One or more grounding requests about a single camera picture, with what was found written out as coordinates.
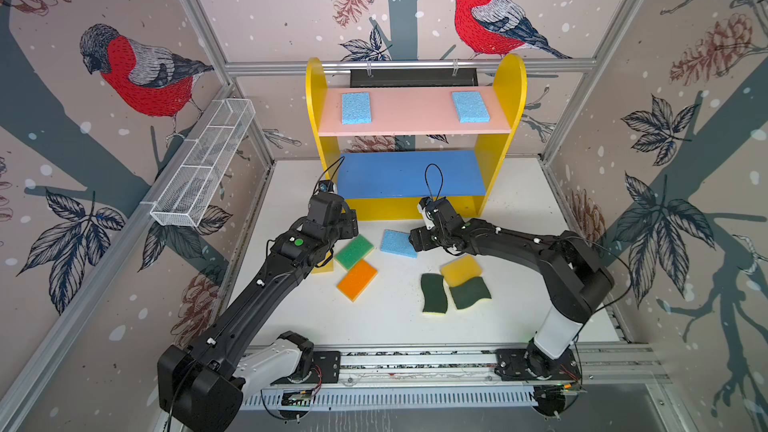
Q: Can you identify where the green topped sponge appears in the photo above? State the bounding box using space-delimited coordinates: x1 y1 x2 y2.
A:
334 235 374 271

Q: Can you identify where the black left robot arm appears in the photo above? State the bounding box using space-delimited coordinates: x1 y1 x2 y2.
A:
157 192 358 431

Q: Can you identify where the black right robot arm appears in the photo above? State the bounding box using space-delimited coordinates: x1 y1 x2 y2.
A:
409 197 615 379

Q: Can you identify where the black bar behind shelf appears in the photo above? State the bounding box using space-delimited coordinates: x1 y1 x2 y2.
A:
350 68 479 88

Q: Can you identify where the dark green wavy scourer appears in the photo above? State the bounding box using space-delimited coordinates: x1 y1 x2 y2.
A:
420 273 448 315
449 277 492 310

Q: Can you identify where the light blue sponge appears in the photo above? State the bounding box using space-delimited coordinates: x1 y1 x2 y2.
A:
341 92 372 125
451 91 490 123
380 229 418 259

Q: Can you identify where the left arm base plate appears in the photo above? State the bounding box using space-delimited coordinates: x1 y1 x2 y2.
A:
270 351 341 386

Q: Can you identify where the yellow shelf unit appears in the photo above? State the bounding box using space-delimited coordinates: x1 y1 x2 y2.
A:
306 55 528 221

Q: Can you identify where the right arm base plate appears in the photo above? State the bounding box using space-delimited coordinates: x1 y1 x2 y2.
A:
494 348 582 382

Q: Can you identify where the dark green wavy scourer left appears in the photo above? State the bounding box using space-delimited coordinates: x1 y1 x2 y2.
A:
420 273 448 315

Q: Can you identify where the orange topped sponge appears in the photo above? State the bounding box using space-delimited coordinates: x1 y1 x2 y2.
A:
337 260 378 302

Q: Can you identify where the dark green wavy scourer right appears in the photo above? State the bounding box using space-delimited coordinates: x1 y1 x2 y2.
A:
449 277 492 310

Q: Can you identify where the yellow sponge on scourers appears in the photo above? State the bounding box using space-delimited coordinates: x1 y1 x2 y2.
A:
440 255 482 288

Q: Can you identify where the aluminium front rail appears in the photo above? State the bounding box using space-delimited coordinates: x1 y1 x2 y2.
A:
170 344 670 391

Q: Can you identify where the white wire mesh basket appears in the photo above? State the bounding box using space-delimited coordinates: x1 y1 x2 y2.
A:
150 98 255 227

